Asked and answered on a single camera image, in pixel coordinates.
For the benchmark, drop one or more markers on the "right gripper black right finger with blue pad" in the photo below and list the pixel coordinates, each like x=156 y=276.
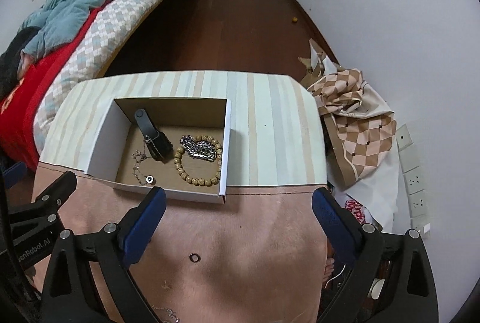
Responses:
x=362 y=253

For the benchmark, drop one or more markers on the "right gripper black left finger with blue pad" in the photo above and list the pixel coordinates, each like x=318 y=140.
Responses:
x=69 y=291

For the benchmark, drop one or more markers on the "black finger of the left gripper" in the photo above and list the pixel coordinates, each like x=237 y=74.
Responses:
x=43 y=211

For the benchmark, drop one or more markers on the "black smart band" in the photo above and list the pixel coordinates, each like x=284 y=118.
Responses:
x=155 y=140

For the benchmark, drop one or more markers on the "person's foot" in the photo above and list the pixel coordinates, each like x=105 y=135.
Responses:
x=329 y=268

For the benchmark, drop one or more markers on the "small silver earring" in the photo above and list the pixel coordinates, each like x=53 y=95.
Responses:
x=166 y=315

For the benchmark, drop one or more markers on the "red blanket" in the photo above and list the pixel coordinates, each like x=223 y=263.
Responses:
x=18 y=108

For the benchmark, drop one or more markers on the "white plastic bag red print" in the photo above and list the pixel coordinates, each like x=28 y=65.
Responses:
x=376 y=194

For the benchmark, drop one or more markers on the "white power strip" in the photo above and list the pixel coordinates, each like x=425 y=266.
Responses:
x=414 y=182

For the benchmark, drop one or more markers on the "white cardboard box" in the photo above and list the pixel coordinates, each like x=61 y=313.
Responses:
x=178 y=144

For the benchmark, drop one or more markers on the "black fuzzy garment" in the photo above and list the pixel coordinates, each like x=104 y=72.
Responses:
x=10 y=59

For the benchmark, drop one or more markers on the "bed with checkered mattress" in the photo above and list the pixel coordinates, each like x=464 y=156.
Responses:
x=103 y=38

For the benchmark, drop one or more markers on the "brown checkered cloth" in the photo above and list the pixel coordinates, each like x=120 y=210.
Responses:
x=359 y=123

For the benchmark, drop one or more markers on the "blue blanket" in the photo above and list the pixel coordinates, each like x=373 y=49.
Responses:
x=57 y=23

